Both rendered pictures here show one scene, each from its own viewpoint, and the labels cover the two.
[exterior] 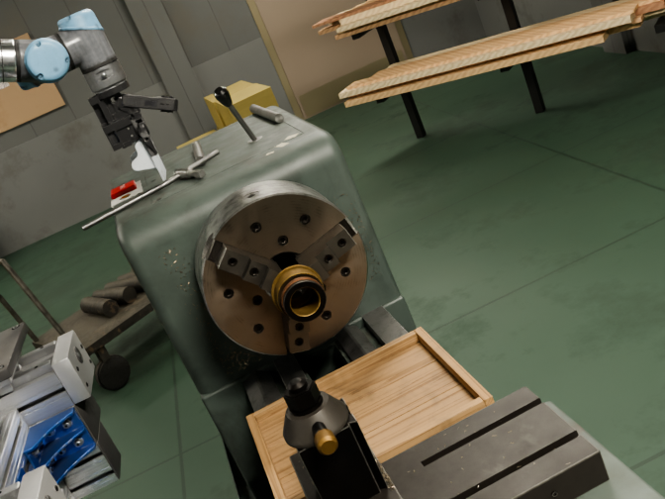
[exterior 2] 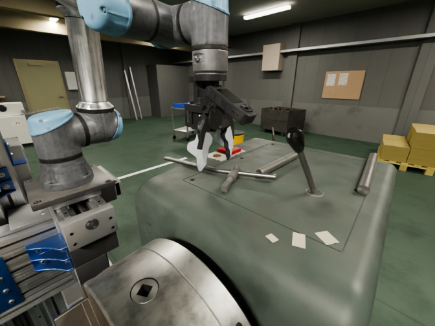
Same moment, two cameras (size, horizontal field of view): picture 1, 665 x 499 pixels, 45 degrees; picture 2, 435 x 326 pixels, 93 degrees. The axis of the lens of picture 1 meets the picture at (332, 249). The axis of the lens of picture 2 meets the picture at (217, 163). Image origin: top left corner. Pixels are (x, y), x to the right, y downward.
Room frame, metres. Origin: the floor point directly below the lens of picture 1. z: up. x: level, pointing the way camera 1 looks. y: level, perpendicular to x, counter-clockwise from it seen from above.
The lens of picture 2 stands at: (1.39, -0.10, 1.48)
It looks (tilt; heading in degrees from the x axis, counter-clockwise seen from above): 21 degrees down; 49
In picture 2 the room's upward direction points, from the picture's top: straight up
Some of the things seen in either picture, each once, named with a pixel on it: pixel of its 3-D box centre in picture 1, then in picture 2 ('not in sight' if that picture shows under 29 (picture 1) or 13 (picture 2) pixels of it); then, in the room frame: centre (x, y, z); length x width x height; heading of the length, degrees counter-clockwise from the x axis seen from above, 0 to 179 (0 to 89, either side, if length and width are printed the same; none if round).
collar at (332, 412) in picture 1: (312, 415); not in sight; (0.81, 0.10, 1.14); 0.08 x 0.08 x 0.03
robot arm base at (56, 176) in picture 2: not in sight; (65, 167); (1.42, 0.72, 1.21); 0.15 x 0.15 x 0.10
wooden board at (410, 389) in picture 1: (362, 416); not in sight; (1.17, 0.07, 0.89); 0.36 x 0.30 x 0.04; 98
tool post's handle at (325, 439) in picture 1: (323, 437); not in sight; (0.76, 0.09, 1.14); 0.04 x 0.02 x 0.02; 8
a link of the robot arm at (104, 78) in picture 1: (106, 77); (209, 64); (1.69, 0.28, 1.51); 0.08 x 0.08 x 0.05
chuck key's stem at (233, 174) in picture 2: (189, 173); (230, 178); (1.70, 0.21, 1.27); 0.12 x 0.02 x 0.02; 30
